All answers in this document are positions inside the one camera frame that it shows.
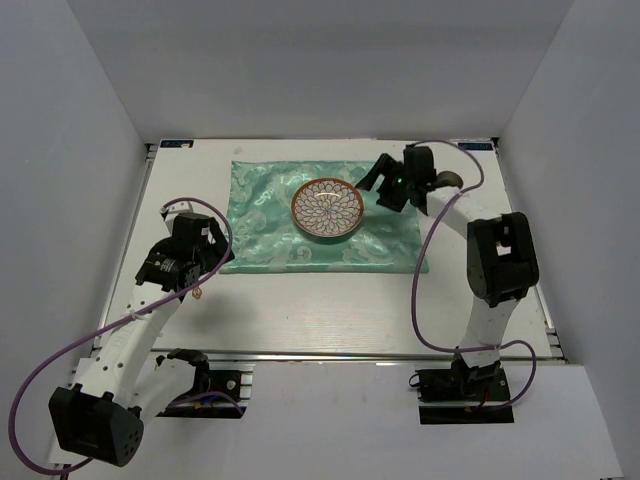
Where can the blue corner sticker right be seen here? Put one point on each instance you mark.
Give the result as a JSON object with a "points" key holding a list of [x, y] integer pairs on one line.
{"points": [[476, 146]]}

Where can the mint green satin cloth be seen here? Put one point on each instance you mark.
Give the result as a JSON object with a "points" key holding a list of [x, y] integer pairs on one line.
{"points": [[266, 238]]}

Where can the aluminium table edge rail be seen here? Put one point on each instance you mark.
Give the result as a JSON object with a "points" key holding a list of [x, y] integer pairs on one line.
{"points": [[324, 357]]}

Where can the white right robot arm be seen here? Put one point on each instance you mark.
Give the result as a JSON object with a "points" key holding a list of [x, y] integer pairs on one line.
{"points": [[501, 263]]}

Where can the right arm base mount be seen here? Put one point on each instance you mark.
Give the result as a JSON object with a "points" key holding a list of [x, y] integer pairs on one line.
{"points": [[443, 401]]}

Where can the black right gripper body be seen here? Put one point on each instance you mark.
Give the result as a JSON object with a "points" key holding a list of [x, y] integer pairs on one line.
{"points": [[395, 187]]}

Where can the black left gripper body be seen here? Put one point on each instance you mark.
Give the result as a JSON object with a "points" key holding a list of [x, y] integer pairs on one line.
{"points": [[216, 253]]}

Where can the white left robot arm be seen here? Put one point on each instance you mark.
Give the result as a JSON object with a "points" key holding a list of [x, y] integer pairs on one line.
{"points": [[269, 311]]}

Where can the blue corner sticker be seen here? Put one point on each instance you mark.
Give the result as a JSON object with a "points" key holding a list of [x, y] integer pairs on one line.
{"points": [[176, 144], [476, 146]]}

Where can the floral plate with orange rim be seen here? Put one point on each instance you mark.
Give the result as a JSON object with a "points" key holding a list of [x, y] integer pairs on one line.
{"points": [[327, 207]]}

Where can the cream metal cup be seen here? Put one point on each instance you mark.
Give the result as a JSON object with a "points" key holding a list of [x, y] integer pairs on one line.
{"points": [[449, 179]]}

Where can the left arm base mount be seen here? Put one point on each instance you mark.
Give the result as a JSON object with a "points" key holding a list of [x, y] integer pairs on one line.
{"points": [[185, 384]]}

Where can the blue corner sticker left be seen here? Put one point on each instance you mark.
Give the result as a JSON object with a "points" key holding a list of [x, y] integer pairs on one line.
{"points": [[176, 144]]}

